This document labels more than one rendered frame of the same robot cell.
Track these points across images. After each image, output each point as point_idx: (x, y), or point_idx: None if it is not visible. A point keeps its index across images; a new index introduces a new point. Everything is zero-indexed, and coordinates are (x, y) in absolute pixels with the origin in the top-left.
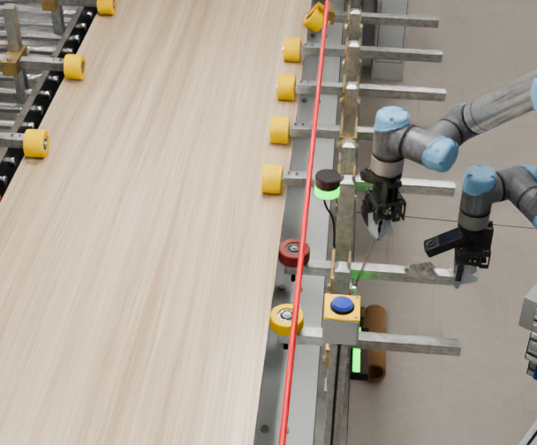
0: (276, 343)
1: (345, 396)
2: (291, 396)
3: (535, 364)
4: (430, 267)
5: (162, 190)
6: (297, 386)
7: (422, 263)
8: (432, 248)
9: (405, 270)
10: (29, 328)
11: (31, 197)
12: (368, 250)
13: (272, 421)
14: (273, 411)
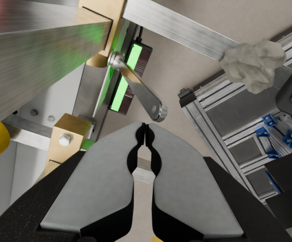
0: (53, 2)
1: (95, 134)
2: (61, 85)
3: (275, 181)
4: (267, 82)
5: None
6: (68, 74)
7: (265, 56)
8: None
9: (223, 62)
10: None
11: None
12: (134, 82)
13: (41, 106)
14: (42, 97)
